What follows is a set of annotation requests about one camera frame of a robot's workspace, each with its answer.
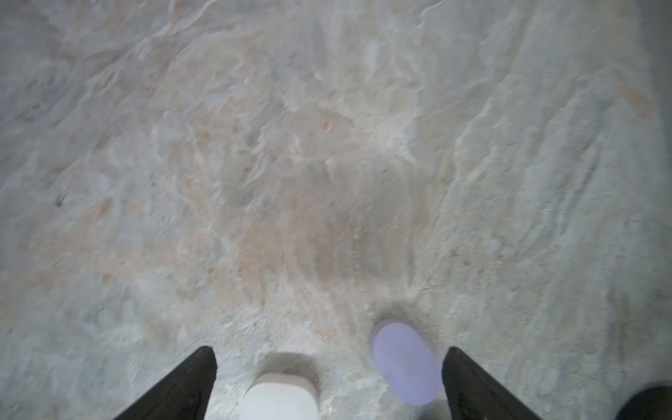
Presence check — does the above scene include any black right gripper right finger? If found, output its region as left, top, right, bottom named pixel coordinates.
left=442, top=346, right=541, bottom=420

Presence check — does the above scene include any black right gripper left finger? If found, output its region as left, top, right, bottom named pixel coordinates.
left=117, top=346, right=218, bottom=420

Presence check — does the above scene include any black round stand base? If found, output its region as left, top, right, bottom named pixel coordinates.
left=615, top=385, right=672, bottom=420

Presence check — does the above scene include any white earbud charging case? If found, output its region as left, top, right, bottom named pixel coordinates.
left=239, top=374, right=320, bottom=420

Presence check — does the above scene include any purple earbud charging case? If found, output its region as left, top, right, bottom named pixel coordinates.
left=369, top=320, right=443, bottom=406

